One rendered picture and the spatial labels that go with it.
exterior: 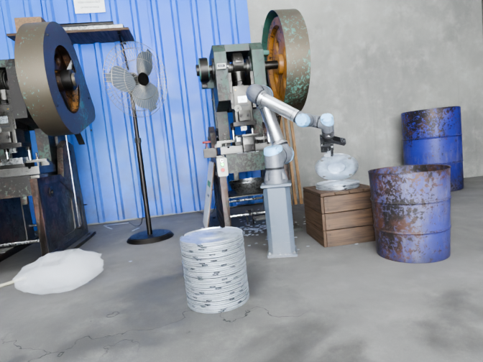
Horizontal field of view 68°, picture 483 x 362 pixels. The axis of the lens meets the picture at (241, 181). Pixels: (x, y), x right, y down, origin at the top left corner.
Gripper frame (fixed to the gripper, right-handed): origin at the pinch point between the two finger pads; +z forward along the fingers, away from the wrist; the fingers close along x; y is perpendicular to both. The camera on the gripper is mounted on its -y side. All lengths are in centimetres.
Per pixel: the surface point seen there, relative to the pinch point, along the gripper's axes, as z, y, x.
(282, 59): -19, 32, -92
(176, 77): 28, 154, -161
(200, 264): -49, 61, 99
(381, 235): 4, -22, 59
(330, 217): 15.9, 4.1, 37.2
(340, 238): 27, -1, 47
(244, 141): 9, 64, -31
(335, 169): 14.3, -1.7, -0.8
